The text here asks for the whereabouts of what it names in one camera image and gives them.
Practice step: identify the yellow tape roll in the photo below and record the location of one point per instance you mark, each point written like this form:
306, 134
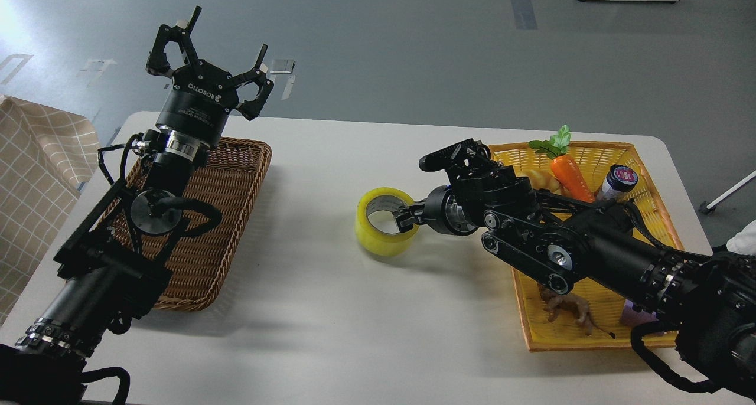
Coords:
372, 238

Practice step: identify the purple foam block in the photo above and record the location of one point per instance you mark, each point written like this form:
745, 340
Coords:
631, 316

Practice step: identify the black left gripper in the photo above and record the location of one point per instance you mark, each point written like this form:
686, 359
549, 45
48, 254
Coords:
195, 103

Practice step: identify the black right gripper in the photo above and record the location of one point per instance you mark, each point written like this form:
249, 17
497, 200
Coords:
440, 211

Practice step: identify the brown toy lion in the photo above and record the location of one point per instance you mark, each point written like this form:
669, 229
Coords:
555, 304

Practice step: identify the brown wicker basket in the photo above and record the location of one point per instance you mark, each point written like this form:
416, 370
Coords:
190, 225

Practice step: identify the toy croissant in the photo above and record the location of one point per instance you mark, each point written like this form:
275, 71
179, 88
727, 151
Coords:
543, 180

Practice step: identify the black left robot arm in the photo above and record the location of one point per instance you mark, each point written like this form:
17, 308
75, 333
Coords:
115, 263

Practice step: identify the orange toy carrot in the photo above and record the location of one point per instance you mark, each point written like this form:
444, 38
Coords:
563, 166

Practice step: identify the small dark jar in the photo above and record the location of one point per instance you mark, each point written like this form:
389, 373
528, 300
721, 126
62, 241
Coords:
618, 184

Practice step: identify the beige checkered cloth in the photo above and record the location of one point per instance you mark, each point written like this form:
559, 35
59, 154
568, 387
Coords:
46, 155

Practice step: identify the yellow plastic basket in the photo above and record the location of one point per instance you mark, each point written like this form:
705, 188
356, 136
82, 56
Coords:
594, 159

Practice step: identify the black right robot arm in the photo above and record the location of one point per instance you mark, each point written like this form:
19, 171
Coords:
703, 337

